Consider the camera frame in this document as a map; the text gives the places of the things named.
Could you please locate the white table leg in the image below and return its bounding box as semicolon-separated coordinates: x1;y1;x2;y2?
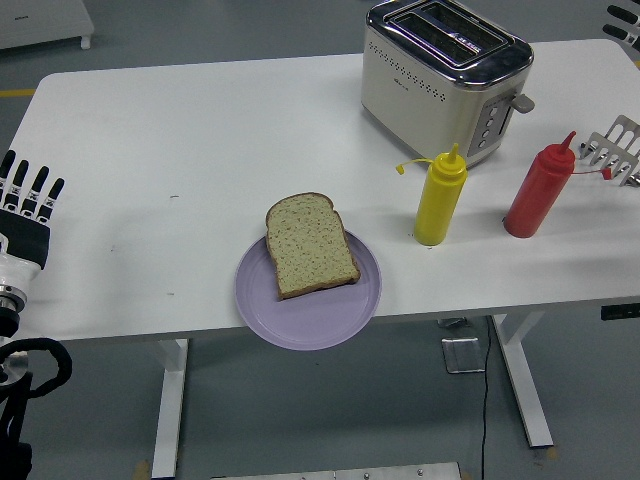
492;312;555;449
150;338;190;479

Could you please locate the black table control panel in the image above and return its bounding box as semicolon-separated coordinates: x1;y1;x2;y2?
600;303;640;321

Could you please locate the cream and chrome toaster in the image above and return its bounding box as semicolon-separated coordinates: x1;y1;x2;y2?
360;0;535;170

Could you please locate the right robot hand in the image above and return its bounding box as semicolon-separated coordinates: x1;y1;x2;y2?
602;3;640;51

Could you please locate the yellow squeeze bottle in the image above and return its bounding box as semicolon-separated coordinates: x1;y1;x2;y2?
395;143;468;247

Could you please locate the black floor cable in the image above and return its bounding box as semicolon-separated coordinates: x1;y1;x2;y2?
478;317;494;480

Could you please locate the red squeeze bottle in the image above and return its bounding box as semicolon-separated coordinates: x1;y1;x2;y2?
503;131;612;240

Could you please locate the metal floor plate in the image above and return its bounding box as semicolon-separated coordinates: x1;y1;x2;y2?
441;337;487;375

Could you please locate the bread slice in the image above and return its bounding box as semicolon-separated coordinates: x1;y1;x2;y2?
264;192;361;301

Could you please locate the metal toast rack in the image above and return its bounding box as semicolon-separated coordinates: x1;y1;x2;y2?
579;114;640;189

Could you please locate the purple plate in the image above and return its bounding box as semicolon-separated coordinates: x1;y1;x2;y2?
234;232;383;351

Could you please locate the white cabinet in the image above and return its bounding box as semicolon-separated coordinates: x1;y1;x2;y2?
0;0;95;51

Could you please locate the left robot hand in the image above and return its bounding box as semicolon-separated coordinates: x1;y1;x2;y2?
0;149;66;296

